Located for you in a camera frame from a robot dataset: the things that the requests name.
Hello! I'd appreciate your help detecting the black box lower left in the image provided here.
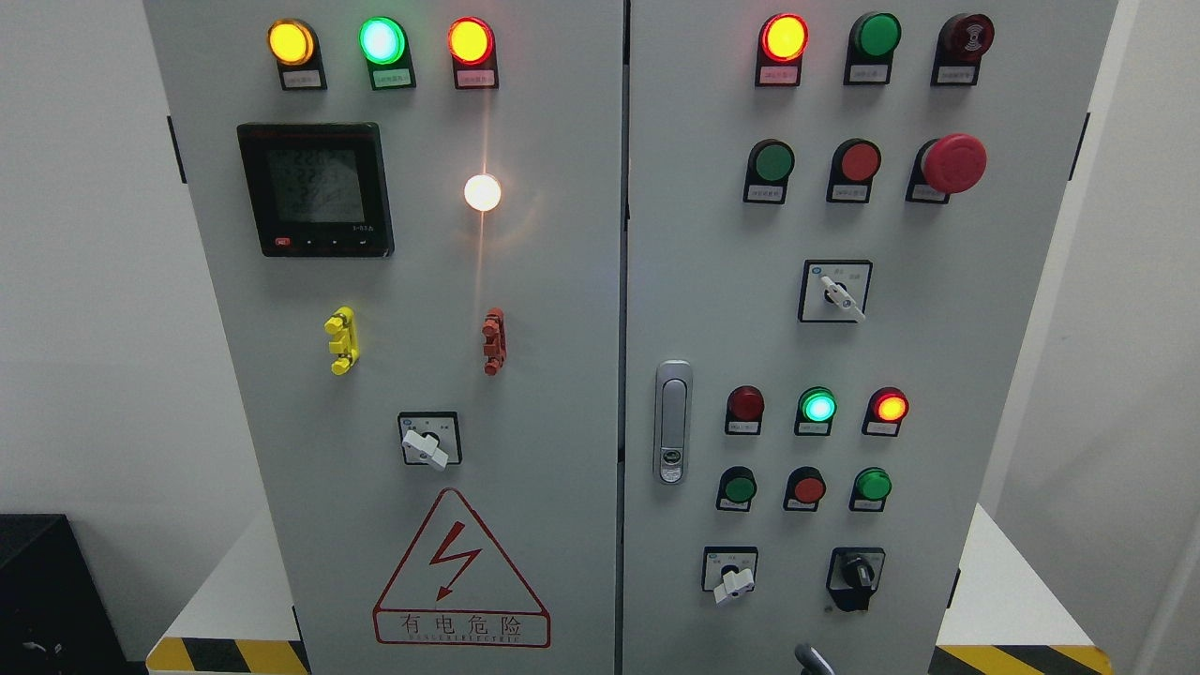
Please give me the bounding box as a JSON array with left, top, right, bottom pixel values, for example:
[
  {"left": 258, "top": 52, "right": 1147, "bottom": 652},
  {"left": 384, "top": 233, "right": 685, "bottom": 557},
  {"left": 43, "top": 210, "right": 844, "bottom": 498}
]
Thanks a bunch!
[{"left": 1, "top": 514, "right": 126, "bottom": 674}]

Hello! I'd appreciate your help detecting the dark red indicator lamp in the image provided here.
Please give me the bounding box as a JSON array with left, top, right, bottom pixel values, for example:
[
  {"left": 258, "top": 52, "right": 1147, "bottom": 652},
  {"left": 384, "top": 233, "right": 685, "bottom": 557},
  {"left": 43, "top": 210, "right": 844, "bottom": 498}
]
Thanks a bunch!
[{"left": 724, "top": 386, "right": 766, "bottom": 436}]

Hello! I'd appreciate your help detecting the right grey cabinet door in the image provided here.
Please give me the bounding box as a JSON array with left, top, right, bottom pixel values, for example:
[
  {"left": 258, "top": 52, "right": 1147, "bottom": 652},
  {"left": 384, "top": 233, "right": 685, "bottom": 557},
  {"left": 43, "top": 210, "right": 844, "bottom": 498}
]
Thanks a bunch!
[{"left": 622, "top": 1, "right": 1116, "bottom": 674}]

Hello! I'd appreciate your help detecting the red lit lamp top right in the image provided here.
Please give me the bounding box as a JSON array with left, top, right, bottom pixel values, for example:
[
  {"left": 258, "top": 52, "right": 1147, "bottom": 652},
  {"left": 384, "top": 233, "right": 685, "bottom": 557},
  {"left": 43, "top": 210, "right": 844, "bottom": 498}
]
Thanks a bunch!
[{"left": 755, "top": 13, "right": 809, "bottom": 88}]

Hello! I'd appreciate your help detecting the green indicator lamp top left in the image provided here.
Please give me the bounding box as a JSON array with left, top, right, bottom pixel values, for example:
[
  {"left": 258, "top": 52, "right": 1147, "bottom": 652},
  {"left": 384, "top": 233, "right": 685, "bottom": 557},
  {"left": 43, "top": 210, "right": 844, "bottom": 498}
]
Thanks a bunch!
[{"left": 358, "top": 16, "right": 416, "bottom": 91}]

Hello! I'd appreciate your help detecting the orange lit lamp lower right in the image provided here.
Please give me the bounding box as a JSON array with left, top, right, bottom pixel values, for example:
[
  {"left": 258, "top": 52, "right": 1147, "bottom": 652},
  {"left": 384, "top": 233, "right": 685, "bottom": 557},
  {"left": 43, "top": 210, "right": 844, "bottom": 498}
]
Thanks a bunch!
[{"left": 862, "top": 387, "right": 908, "bottom": 440}]

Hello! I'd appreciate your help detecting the yellow terminal connector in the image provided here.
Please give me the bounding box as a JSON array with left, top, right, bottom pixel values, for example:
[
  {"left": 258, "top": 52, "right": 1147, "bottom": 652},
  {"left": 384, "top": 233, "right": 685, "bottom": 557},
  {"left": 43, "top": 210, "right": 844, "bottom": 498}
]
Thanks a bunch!
[{"left": 324, "top": 305, "right": 360, "bottom": 376}]

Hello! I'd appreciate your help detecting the left grey cabinet door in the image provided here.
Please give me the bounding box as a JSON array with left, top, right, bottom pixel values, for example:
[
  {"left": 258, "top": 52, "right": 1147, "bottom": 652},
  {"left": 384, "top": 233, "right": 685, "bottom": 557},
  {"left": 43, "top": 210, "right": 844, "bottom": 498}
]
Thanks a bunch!
[{"left": 144, "top": 1, "right": 624, "bottom": 674}]

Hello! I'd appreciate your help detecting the green lit lamp lower right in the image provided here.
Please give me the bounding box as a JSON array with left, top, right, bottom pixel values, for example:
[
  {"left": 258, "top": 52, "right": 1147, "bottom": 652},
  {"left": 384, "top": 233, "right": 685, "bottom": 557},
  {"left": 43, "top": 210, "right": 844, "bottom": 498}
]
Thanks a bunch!
[{"left": 793, "top": 387, "right": 836, "bottom": 437}]

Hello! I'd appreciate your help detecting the grey cabinet door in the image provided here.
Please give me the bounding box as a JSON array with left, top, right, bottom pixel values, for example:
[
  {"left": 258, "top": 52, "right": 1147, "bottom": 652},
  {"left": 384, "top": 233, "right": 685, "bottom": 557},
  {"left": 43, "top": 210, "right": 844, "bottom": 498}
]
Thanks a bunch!
[
  {"left": 144, "top": 1, "right": 624, "bottom": 674},
  {"left": 622, "top": 1, "right": 1116, "bottom": 674}
]

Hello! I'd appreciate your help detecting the lower white selector switch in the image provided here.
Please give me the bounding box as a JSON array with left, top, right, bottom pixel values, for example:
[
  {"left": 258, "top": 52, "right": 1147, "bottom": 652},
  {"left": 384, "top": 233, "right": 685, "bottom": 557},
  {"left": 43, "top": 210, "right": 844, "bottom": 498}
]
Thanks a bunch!
[{"left": 701, "top": 546, "right": 758, "bottom": 607}]

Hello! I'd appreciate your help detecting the red emergency stop mushroom button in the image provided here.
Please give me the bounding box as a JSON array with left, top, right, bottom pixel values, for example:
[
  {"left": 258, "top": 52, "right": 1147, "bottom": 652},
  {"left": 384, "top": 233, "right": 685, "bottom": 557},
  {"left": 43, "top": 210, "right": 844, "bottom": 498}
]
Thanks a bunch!
[{"left": 906, "top": 132, "right": 986, "bottom": 204}]

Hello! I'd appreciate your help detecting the red electric hazard warning sticker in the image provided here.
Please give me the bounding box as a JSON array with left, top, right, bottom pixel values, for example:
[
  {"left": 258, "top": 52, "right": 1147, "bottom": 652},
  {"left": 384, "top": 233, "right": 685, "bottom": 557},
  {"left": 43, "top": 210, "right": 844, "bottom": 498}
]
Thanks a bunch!
[{"left": 372, "top": 486, "right": 552, "bottom": 649}]

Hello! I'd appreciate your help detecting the silver door lock handle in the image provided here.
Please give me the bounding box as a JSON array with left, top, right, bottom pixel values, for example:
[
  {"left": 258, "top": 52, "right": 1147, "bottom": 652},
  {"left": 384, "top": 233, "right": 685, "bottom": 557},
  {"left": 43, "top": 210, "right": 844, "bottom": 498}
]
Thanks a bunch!
[{"left": 652, "top": 360, "right": 692, "bottom": 486}]

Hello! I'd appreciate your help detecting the black digital power meter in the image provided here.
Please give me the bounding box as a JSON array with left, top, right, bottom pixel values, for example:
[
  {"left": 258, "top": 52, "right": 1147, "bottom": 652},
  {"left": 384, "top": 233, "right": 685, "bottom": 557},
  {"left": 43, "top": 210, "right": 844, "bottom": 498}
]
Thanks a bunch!
[{"left": 236, "top": 121, "right": 395, "bottom": 258}]

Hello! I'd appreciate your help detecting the lower right green push button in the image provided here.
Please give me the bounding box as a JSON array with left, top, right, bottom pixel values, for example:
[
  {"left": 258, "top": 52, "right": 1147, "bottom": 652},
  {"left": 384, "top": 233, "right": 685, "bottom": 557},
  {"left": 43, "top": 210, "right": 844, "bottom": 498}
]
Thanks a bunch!
[{"left": 848, "top": 467, "right": 894, "bottom": 513}]

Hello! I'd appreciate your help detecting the dark red buzzer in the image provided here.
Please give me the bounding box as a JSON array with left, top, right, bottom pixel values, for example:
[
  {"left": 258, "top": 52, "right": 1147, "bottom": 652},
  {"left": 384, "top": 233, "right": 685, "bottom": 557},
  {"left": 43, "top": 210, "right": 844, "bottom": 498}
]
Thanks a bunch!
[{"left": 930, "top": 13, "right": 996, "bottom": 88}]

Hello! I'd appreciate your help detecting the white lit indicator lamp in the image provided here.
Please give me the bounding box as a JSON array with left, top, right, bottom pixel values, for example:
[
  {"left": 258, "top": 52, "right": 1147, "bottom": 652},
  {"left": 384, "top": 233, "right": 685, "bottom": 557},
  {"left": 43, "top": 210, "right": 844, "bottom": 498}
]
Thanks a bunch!
[{"left": 463, "top": 172, "right": 503, "bottom": 213}]

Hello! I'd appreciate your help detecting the green start push button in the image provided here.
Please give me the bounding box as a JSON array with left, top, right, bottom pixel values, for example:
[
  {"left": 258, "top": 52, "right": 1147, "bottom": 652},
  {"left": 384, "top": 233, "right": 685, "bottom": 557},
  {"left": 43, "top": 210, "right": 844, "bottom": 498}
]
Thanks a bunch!
[{"left": 742, "top": 141, "right": 796, "bottom": 205}]

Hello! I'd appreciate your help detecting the green lamp top right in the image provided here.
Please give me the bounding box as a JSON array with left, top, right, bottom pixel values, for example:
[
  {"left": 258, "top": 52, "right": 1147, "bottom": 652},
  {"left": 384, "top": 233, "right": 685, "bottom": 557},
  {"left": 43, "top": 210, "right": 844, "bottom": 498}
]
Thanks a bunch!
[{"left": 842, "top": 12, "right": 902, "bottom": 86}]

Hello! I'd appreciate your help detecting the red stop push button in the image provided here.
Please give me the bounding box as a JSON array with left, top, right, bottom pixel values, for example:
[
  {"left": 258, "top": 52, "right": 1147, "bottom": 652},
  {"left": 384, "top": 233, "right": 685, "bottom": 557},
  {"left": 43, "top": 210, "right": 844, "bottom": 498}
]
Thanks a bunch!
[{"left": 826, "top": 138, "right": 881, "bottom": 204}]

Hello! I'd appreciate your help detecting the upper right selector switch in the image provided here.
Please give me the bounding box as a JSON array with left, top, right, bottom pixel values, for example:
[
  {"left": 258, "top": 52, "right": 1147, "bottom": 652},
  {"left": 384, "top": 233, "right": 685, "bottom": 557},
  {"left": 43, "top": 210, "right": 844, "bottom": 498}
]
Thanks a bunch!
[{"left": 797, "top": 258, "right": 872, "bottom": 323}]

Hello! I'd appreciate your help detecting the black knob selector switch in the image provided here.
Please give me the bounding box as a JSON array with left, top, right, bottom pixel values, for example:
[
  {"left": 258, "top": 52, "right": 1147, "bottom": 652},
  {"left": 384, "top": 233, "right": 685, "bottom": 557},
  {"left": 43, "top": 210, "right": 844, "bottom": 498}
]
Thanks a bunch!
[{"left": 826, "top": 546, "right": 886, "bottom": 613}]

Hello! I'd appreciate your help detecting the lower red push button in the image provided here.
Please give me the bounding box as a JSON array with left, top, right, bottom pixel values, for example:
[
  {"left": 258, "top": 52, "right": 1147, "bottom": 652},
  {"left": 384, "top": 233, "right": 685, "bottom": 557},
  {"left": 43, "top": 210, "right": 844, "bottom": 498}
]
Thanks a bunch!
[{"left": 782, "top": 466, "right": 827, "bottom": 512}]

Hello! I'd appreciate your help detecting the red terminal connector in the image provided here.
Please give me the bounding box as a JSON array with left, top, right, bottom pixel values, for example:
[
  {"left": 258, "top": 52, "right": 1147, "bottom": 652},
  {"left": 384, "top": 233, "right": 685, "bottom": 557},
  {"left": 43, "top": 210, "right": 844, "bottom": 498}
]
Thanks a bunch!
[{"left": 481, "top": 307, "right": 508, "bottom": 376}]

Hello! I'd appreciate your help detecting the yellow indicator lamp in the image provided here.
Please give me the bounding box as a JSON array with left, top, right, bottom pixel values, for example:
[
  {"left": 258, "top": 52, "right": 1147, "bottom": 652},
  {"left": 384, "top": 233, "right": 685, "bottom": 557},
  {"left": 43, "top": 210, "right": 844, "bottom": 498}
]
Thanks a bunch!
[{"left": 268, "top": 18, "right": 328, "bottom": 91}]

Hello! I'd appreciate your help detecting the left door selector switch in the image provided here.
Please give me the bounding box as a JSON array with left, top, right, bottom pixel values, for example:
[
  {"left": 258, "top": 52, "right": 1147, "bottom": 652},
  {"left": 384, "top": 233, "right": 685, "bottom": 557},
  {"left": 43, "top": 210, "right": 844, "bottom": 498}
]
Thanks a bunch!
[{"left": 397, "top": 411, "right": 462, "bottom": 472}]

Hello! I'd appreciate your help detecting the red indicator lamp top left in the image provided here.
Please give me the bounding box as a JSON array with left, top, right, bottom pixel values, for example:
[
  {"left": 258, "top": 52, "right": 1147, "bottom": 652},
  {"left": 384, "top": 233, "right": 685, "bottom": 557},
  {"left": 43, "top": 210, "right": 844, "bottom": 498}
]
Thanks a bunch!
[{"left": 448, "top": 16, "right": 499, "bottom": 90}]

